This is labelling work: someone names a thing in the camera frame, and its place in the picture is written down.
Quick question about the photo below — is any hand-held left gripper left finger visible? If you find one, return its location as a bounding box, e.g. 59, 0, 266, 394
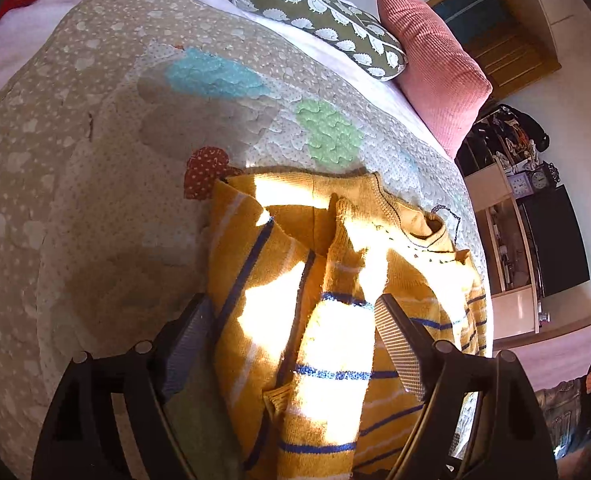
31, 294, 216, 480

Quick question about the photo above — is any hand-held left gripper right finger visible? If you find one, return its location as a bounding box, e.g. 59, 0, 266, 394
374, 293, 559, 480

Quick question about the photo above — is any yellow striped knit sweater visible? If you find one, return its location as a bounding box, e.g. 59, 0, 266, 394
206, 171, 489, 480

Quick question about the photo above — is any beige shelf unit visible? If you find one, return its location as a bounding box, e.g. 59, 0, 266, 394
455, 150, 551, 346

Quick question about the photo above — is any pale pink footboard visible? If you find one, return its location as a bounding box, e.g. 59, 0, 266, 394
493, 310, 591, 391

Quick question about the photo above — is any beige quilted patchwork blanket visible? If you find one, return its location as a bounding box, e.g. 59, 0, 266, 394
0, 0, 491, 480

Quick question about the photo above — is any black flat screen television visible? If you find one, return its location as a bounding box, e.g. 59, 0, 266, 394
518, 185, 590, 298

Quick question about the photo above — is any dark clutter pile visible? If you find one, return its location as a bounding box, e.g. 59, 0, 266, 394
468, 104, 551, 171

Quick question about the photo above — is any wooden door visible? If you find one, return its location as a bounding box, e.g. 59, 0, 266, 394
425, 0, 562, 102

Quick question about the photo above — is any white fleece blanket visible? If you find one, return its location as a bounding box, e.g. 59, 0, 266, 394
0, 0, 456, 161

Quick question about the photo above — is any olive hedgehog print pillow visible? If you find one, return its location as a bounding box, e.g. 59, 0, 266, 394
218, 0, 409, 82

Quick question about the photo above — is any pink corduroy cushion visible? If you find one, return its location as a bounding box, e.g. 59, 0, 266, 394
378, 0, 493, 161

